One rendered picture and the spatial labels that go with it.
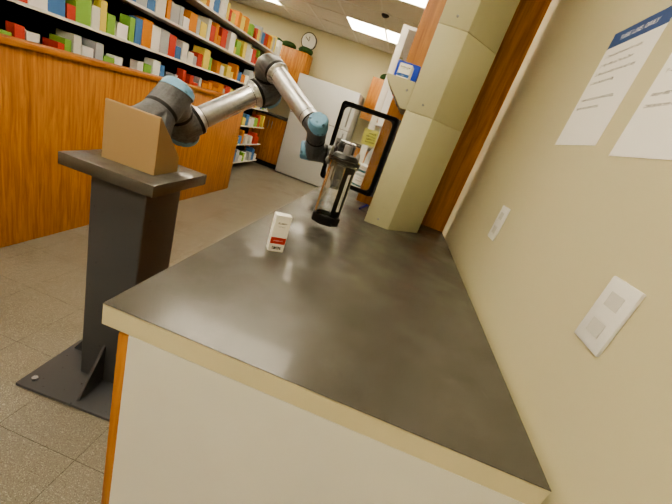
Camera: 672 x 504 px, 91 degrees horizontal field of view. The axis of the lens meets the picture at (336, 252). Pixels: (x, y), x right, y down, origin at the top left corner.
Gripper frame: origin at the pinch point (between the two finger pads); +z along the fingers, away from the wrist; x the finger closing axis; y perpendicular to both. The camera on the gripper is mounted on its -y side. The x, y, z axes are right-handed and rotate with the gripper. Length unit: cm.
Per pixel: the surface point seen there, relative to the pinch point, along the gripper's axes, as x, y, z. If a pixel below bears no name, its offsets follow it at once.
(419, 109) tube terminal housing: 23.8, 28.4, -21.3
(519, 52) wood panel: 64, 69, -46
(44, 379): -87, -115, -4
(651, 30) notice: 48, 47, 40
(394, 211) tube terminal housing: 29.7, -11.7, -23.3
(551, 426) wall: 38, -26, 74
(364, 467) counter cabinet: 9, -39, 77
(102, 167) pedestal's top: -71, -23, 4
